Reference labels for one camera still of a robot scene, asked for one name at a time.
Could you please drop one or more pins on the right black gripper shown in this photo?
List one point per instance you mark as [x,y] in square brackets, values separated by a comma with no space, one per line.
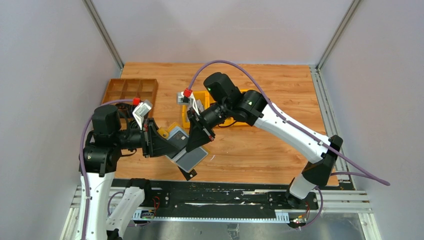
[201,124]

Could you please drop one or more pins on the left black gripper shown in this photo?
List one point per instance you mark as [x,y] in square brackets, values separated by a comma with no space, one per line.
[146,138]

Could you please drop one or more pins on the yellow leather card holder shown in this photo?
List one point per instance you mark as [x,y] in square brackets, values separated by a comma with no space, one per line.
[185,160]

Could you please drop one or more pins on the grey credit card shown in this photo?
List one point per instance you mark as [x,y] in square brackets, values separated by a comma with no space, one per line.
[188,175]

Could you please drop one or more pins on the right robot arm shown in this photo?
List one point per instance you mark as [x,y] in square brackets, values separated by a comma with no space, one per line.
[256,110]

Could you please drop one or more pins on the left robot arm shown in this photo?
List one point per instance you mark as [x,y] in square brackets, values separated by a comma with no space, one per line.
[99,153]

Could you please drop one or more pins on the wooden compartment tray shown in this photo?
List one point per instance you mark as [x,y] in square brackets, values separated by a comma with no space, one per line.
[130,88]

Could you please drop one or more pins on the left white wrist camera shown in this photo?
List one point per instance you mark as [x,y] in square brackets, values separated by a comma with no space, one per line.
[141,111]

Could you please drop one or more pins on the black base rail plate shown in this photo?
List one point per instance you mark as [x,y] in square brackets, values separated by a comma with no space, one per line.
[191,199]

